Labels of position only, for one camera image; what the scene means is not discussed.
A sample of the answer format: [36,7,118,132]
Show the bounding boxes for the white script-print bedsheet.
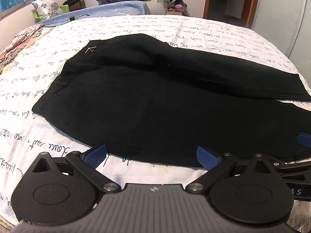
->
[1,15,310,225]

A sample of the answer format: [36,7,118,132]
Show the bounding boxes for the blue dotted blanket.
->
[37,1,151,25]

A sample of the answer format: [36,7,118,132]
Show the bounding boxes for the wooden door frame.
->
[203,0,258,28]

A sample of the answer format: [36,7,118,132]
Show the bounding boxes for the floral pillow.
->
[31,0,62,19]

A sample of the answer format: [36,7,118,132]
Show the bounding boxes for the colourful patchwork quilt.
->
[1,24,45,74]

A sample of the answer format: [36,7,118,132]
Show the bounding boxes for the green plastic stool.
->
[33,5,70,22]

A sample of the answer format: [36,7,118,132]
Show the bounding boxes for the frosted sliding wardrobe door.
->
[251,0,311,61]

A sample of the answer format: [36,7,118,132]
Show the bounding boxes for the dark bag by wall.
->
[63,0,86,12]

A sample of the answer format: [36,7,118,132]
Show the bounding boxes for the black pants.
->
[32,34,310,167]

